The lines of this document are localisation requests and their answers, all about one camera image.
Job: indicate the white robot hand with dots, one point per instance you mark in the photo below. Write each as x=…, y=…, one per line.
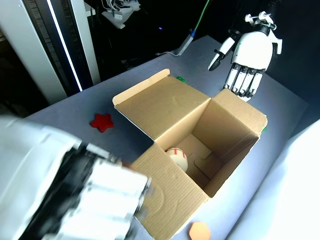
x=37, y=162
x=252, y=50

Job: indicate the cardboard box with white outside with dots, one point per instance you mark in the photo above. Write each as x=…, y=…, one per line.
x=162, y=107

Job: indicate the baseball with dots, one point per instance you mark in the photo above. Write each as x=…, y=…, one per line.
x=177, y=158

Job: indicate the grey tablecloth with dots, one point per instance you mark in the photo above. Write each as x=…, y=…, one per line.
x=200, y=65

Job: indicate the red star block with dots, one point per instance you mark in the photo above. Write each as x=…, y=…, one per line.
x=102, y=122

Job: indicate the green toy brick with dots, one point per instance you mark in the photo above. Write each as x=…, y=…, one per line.
x=265, y=129
x=181, y=79

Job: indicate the white cabinet with light strip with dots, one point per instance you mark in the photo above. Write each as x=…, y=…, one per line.
x=25, y=37

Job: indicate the white plastic device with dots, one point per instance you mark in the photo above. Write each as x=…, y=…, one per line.
x=117, y=17

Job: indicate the white backdrop cloth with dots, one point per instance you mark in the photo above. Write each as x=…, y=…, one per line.
x=287, y=187

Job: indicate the orange hexagon block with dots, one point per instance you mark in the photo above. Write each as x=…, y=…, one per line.
x=200, y=231

